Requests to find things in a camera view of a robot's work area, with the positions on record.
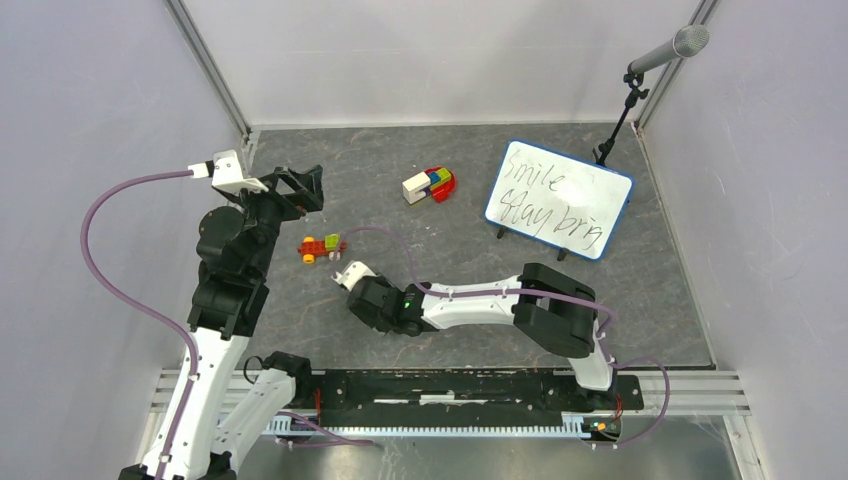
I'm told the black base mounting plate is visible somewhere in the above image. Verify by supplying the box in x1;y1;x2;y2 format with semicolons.
288;368;645;428

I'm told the red toy block car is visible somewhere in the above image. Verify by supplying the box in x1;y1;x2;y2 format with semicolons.
297;234;347;264

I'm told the grey microphone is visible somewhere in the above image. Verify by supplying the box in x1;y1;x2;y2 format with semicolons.
627;25;710;75

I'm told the white red toy block stack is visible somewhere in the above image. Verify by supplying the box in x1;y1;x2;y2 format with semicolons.
401;166;457;205

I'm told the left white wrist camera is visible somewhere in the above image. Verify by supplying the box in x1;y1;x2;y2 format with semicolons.
187;150;269;196

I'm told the white cable duct rail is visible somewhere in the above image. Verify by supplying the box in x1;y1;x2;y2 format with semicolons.
261;411;624;440

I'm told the blue framed whiteboard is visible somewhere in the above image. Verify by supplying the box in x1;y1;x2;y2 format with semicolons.
483;140;634;261

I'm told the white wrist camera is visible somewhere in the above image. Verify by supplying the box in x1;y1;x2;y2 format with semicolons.
187;150;269;196
331;261;378;292

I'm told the black microphone stand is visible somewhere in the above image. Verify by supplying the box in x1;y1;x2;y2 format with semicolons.
592;72;650;167

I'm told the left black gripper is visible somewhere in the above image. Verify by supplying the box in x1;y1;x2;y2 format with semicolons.
224;164;323;278

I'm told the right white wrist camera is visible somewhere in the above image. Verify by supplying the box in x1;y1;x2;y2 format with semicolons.
331;261;378;292

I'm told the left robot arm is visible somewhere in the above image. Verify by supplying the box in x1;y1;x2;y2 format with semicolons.
119;162;324;479

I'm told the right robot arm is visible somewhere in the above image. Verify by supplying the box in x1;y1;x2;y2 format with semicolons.
332;261;618;408

